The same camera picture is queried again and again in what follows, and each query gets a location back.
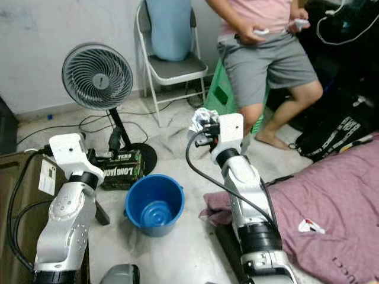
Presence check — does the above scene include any silver white wrapper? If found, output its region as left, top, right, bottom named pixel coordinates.
left=189, top=108, right=221, bottom=134

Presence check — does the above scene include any purple cartoon print blanket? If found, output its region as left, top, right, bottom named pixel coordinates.
left=204, top=136, right=379, bottom=284

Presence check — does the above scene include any person's right hand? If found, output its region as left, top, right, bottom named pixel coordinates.
left=237, top=24, right=267, bottom=45

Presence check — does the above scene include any person's left hand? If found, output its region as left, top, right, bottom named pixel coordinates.
left=290, top=6, right=310, bottom=30

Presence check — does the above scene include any green black printed carton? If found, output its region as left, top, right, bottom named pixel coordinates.
left=98, top=150, right=143, bottom=191

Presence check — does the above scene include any green plastic stool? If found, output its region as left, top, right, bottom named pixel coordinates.
left=204, top=59, right=267, bottom=134

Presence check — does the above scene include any white paper label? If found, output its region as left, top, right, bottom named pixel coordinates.
left=38, top=160, right=57, bottom=196

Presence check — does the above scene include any grey standing fan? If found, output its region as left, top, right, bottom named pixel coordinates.
left=61, top=41, right=158, bottom=176

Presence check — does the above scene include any blue plastic bucket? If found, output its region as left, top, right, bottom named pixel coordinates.
left=124, top=173, right=185, bottom=237

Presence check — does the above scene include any white folding chair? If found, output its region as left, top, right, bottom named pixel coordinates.
left=135, top=0, right=209, bottom=126

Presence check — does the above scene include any person in pink shirt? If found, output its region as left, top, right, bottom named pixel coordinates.
left=206, top=0, right=325, bottom=151

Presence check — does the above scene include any olive brown cabinet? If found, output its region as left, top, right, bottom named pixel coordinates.
left=0, top=152, right=89, bottom=284

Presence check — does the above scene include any black box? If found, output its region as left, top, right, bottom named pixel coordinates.
left=0, top=98, right=20, bottom=156

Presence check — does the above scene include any silver left robot leg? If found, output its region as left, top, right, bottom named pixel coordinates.
left=102, top=263, right=142, bottom=284

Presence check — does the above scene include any pale blue cushion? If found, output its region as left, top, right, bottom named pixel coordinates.
left=145, top=0, right=195, bottom=62

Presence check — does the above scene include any black bag white lettering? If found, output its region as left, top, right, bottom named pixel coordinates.
left=293, top=101, right=379, bottom=163

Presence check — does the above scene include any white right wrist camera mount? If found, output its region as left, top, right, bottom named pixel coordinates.
left=216, top=112, right=245, bottom=157

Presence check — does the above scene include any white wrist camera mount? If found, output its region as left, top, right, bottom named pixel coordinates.
left=47, top=133, right=97, bottom=178
left=216, top=112, right=245, bottom=157

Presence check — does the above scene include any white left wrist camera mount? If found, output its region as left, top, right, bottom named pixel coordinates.
left=47, top=133, right=97, bottom=178

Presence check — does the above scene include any black fan power cord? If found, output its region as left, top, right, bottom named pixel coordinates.
left=18, top=101, right=205, bottom=146

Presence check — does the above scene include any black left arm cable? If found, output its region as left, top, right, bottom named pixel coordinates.
left=6, top=151, right=49, bottom=273
left=17, top=198, right=58, bottom=261

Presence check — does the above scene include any dark bed frame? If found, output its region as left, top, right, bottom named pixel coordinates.
left=215, top=222, right=246, bottom=279

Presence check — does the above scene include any white charging cable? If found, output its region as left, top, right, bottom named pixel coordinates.
left=317, top=0, right=379, bottom=47

